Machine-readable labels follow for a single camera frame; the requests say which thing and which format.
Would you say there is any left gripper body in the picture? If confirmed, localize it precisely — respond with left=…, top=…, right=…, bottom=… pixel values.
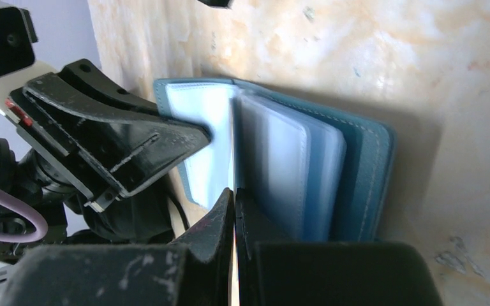
left=0, top=138, right=174, bottom=258

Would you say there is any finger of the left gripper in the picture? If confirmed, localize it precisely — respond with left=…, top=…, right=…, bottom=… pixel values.
left=6, top=73, right=211, bottom=209
left=57, top=59, right=159, bottom=116

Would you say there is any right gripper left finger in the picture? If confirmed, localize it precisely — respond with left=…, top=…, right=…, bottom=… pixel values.
left=0, top=189, right=234, bottom=305

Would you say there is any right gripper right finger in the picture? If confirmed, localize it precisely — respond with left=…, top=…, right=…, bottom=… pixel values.
left=235, top=189, right=442, bottom=305

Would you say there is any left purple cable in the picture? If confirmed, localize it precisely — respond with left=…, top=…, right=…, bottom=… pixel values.
left=0, top=177, right=49, bottom=245

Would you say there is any blue card holder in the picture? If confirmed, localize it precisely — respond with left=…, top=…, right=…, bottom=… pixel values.
left=153, top=78, right=396, bottom=242

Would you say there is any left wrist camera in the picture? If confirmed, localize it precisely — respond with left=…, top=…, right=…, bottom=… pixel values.
left=0, top=1, right=56, bottom=115

